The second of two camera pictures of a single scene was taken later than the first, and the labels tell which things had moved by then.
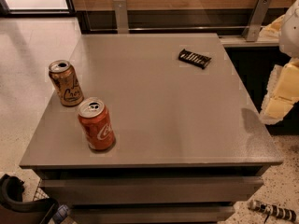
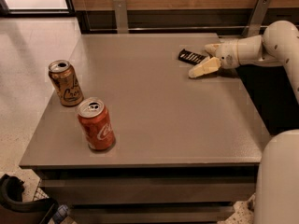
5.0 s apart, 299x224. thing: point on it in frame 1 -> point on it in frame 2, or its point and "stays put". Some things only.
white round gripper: x=290 y=35 -> x=227 y=54
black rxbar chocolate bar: x=194 y=59 stays put
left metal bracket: x=121 y=15 stays put
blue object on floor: x=61 y=214 stays put
